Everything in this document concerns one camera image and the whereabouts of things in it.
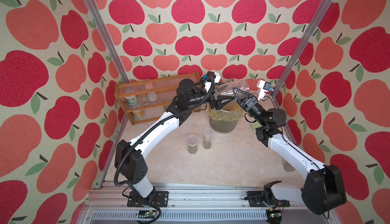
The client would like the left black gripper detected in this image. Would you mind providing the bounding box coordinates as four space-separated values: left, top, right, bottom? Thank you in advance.
186 81 233 111

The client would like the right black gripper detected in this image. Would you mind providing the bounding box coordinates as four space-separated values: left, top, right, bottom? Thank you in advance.
234 88 266 130

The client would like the ribbed glass jar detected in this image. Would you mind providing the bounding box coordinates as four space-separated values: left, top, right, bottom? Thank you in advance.
215 80 250 97

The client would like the green jar lid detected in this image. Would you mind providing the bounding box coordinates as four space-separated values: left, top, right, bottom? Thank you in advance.
250 122 261 130

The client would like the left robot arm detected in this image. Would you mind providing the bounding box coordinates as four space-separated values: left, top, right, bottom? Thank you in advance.
114 76 235 201

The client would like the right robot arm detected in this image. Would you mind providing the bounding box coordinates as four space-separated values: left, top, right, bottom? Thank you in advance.
233 88 347 215

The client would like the yellow plastic bin liner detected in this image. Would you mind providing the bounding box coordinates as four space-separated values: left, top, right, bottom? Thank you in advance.
205 83 253 123

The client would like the metal mesh trash bin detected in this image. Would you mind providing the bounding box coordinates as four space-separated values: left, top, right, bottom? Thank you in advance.
206 101 245 134

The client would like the short clear plastic jar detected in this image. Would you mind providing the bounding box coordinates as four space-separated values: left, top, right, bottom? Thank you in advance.
187 135 198 154

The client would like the white pink bottle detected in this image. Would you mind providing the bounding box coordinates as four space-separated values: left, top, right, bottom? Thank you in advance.
145 83 157 102

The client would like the yellow small can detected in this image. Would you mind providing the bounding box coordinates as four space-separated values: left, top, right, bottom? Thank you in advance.
132 110 145 118

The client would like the green white cup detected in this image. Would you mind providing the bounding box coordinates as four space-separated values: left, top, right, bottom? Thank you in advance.
124 96 138 106

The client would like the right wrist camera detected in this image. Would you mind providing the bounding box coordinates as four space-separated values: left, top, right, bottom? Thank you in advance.
257 80 274 101

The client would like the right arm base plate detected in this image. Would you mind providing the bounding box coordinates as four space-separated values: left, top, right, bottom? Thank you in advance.
244 190 290 208

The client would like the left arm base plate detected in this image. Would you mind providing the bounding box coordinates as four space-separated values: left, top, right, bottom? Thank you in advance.
127 190 169 208

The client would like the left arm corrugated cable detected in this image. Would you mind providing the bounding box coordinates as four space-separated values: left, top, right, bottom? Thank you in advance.
114 77 215 224

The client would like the right aluminium corner post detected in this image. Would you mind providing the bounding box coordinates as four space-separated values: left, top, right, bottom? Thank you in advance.
270 0 333 99

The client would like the aluminium corner post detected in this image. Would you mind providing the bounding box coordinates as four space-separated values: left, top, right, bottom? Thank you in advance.
270 0 333 99
84 0 130 83

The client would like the left aluminium corner post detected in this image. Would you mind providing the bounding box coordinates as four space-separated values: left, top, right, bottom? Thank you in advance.
84 0 130 83

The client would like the aluminium frame rail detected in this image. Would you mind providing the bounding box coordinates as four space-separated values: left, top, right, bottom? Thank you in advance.
76 183 339 224

